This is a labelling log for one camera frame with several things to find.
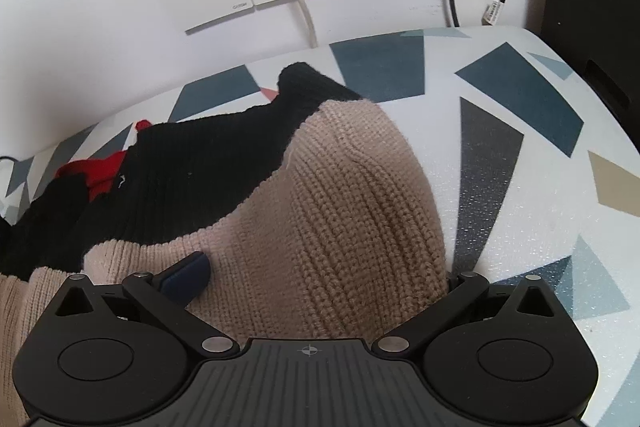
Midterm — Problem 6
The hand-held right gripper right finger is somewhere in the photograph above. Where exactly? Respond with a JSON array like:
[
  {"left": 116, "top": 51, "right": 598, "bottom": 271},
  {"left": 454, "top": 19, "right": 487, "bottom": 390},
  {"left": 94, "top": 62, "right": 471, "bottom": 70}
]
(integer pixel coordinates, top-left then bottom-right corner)
[{"left": 372, "top": 272, "right": 557, "bottom": 355}]

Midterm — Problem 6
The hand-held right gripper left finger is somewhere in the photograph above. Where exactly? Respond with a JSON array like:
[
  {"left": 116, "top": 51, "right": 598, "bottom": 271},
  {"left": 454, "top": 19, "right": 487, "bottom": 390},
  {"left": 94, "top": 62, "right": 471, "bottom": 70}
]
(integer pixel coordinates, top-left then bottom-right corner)
[{"left": 54, "top": 252, "right": 237, "bottom": 358}]

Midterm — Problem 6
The red knit sweater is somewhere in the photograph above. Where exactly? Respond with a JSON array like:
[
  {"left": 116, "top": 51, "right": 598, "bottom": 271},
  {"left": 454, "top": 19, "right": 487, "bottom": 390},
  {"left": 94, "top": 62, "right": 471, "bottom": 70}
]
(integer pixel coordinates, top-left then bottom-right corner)
[{"left": 54, "top": 119, "right": 153, "bottom": 202}]

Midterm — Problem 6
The black and beige knit sweater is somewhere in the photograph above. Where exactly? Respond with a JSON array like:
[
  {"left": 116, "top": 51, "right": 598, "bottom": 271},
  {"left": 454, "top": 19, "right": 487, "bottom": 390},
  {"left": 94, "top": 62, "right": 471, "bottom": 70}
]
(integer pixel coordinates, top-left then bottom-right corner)
[{"left": 0, "top": 62, "right": 448, "bottom": 427}]

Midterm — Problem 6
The black box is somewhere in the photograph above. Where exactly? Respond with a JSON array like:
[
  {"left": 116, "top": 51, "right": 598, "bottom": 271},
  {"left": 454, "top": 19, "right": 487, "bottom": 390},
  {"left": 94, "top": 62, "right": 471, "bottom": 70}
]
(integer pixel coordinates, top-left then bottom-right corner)
[{"left": 537, "top": 0, "right": 640, "bottom": 170}]

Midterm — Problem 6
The white data cable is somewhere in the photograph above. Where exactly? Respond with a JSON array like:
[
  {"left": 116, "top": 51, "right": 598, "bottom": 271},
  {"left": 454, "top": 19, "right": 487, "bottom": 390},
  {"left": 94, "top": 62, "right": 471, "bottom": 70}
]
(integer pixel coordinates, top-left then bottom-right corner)
[{"left": 274, "top": 0, "right": 320, "bottom": 50}]

